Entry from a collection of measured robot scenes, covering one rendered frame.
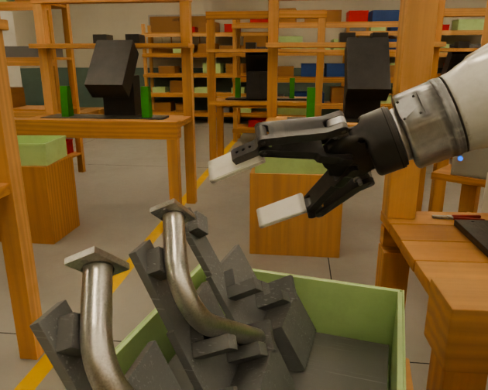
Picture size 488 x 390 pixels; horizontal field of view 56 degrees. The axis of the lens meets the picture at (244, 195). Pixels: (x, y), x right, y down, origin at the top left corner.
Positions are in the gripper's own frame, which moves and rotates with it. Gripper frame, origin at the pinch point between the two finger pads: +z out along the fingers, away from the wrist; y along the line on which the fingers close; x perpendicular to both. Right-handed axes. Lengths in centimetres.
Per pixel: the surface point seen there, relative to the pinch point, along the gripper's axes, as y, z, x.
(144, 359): -0.1, 16.0, 17.1
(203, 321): -4.6, 10.1, 13.0
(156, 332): -19.2, 27.8, 7.0
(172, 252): 1.1, 10.6, 5.1
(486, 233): -92, -35, -21
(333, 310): -42.7, 2.1, 4.1
